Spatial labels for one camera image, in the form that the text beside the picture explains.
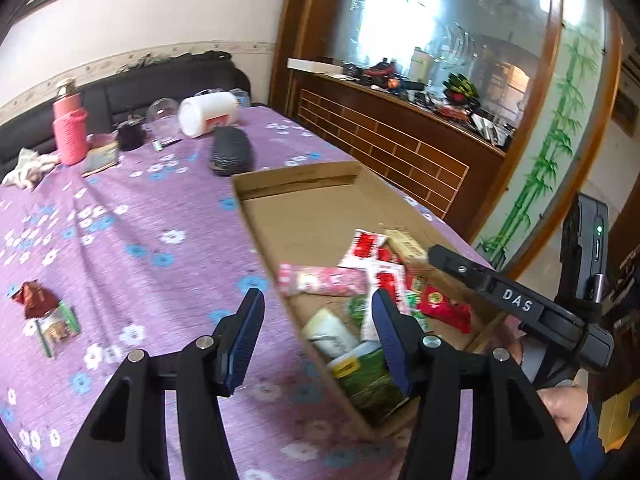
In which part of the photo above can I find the wood-framed glass partition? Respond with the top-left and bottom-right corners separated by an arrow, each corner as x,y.
270,0 -> 626,281

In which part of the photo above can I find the dark wooden chair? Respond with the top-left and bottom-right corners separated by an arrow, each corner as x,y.
607,245 -> 640,401

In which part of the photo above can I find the pink bottle with knitted sleeve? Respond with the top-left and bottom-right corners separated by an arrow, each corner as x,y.
52,77 -> 90,166

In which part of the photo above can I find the person's right forearm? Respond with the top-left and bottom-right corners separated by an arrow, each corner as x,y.
565,402 -> 608,480

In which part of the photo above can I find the large white plastic jar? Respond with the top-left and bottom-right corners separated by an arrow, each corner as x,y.
178,91 -> 240,137

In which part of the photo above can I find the person's right hand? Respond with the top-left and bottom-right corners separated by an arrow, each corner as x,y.
505,320 -> 590,443

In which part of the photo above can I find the white packet with red print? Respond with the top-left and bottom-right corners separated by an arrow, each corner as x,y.
337,229 -> 388,268

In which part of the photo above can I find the purple floral tablecloth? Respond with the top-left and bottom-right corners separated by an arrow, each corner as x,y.
0,105 -> 521,480

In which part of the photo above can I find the shallow cardboard box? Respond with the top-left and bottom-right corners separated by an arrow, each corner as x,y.
231,160 -> 511,441

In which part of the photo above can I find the small white green packet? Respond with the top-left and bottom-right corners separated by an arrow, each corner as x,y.
36,300 -> 82,358

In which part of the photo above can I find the clear glass cup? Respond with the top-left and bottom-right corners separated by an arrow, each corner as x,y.
147,99 -> 181,143

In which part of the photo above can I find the large green snack packet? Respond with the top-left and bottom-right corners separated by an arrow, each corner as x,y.
327,341 -> 411,423

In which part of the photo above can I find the long pink snack packet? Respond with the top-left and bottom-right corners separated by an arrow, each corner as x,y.
277,262 -> 371,297

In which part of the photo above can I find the dark red snack packet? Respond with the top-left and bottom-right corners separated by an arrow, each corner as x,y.
11,280 -> 58,320

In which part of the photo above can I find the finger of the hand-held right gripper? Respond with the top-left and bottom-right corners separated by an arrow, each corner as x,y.
427,244 -> 496,293

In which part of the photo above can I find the dark clothing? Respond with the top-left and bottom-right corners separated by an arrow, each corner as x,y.
125,50 -> 233,68

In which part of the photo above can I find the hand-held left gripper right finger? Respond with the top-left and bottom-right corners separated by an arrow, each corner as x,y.
372,289 -> 581,480

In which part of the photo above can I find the framed wall plaque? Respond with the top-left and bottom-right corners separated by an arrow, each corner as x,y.
611,87 -> 640,136

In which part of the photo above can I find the black sofa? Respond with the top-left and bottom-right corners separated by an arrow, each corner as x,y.
0,52 -> 251,171

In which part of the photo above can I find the wooden lattice cabinet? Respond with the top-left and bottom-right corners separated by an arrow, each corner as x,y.
290,72 -> 506,221

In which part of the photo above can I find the green and black object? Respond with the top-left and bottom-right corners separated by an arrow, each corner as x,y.
444,72 -> 481,106

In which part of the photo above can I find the silver white snack packet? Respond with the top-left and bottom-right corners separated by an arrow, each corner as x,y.
301,307 -> 361,358

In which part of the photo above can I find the small black jar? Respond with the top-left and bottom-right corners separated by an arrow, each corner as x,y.
116,115 -> 147,152

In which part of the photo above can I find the yellow box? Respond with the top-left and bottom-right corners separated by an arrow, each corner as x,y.
597,390 -> 640,441

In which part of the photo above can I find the crumpled white cloth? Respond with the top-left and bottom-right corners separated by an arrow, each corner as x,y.
2,147 -> 60,188

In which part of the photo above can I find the white red snack packet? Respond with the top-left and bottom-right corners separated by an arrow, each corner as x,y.
360,260 -> 408,341

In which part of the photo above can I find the beige snack packet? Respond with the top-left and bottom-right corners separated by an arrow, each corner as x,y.
382,227 -> 431,263

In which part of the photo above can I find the green candy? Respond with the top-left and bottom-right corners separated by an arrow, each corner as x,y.
347,295 -> 373,328

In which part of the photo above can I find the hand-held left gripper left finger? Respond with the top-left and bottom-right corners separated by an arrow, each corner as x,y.
57,289 -> 266,480

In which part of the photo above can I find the pile of assorted clutter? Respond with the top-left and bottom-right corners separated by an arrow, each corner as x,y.
342,57 -> 516,148

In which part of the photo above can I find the black glasses case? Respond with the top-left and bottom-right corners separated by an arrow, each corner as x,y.
210,126 -> 253,177

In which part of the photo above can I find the flat white box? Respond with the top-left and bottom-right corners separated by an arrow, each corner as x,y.
286,57 -> 346,73

